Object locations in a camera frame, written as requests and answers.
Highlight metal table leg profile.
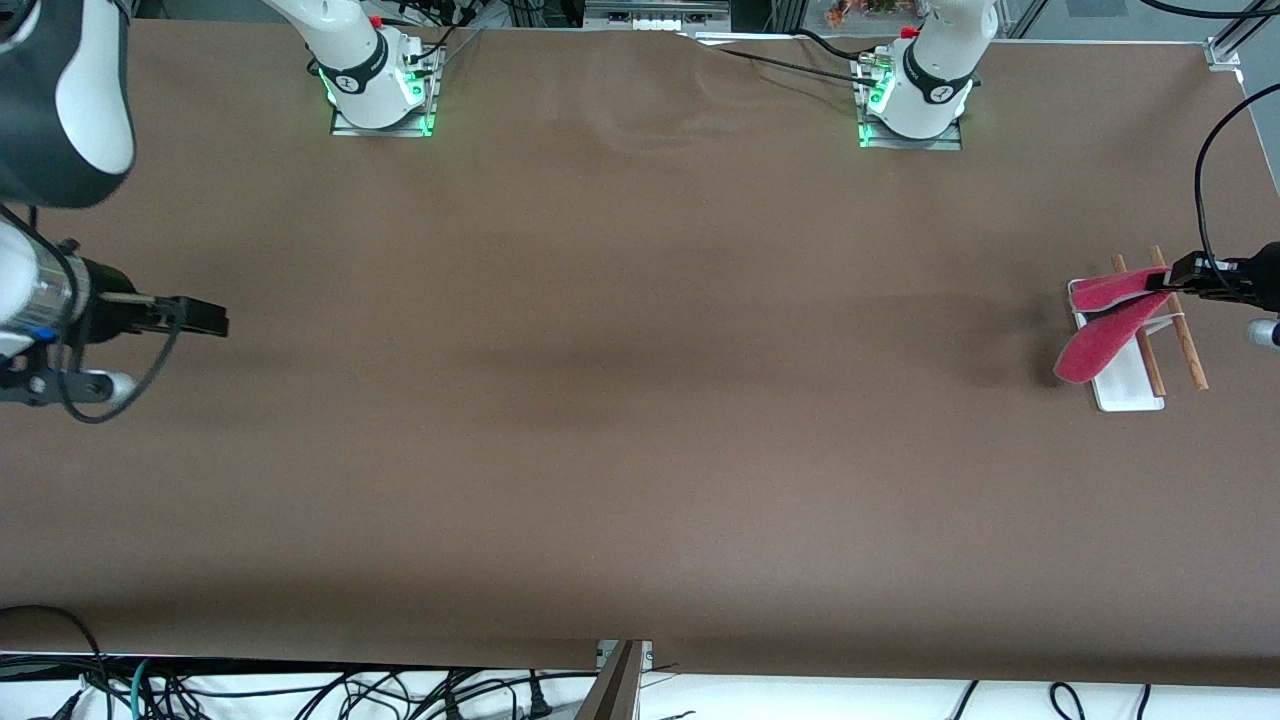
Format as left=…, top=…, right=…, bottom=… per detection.
left=573, top=639, right=654, bottom=720

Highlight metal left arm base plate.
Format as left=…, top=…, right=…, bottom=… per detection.
left=856, top=55, right=964, bottom=152

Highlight short black table cable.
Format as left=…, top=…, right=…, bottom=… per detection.
left=793, top=28, right=879, bottom=65

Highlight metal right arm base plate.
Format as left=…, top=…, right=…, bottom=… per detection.
left=329, top=45, right=439, bottom=139

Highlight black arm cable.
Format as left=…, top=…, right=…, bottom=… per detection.
left=1140, top=0, right=1280, bottom=277
left=0, top=203, right=184, bottom=425

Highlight long black table cable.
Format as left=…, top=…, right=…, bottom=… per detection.
left=712, top=46, right=883, bottom=91

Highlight black looped floor cable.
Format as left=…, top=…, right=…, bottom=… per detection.
left=0, top=604, right=111, bottom=720

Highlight white power strip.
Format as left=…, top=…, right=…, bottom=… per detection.
left=584, top=0, right=732, bottom=32

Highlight pink towel with grey edge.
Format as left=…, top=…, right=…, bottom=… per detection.
left=1053, top=265, right=1177, bottom=386

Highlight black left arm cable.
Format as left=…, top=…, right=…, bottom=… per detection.
left=1140, top=0, right=1280, bottom=277

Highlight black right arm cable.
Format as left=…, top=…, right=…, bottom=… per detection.
left=0, top=203, right=184, bottom=425

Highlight white towel rack wooden bars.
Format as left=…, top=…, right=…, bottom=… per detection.
left=1068, top=245, right=1210, bottom=413

